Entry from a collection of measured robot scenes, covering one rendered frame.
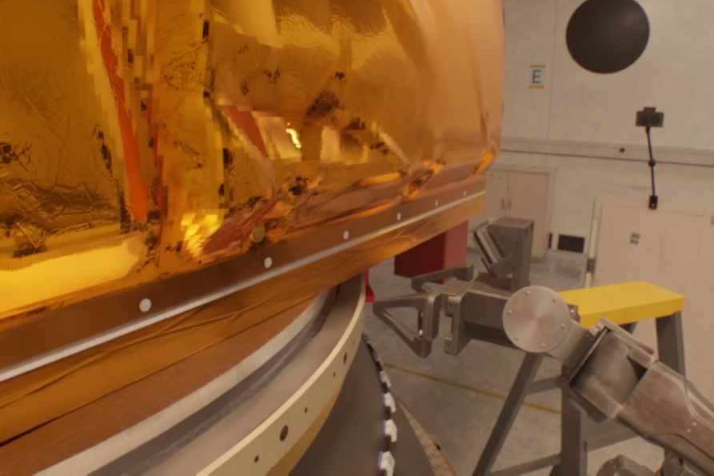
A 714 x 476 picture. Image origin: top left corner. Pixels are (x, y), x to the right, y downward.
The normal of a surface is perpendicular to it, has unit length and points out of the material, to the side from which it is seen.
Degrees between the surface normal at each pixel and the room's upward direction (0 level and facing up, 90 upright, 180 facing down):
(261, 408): 0
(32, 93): 90
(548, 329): 64
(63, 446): 0
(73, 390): 90
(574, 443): 87
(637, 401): 57
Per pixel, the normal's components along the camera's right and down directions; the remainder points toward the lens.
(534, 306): -0.47, -0.29
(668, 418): -0.70, -0.47
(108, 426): 0.02, -0.98
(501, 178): -0.51, 0.15
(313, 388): 0.94, 0.09
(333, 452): 0.86, -0.40
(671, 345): -0.95, 0.09
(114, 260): 0.72, 0.62
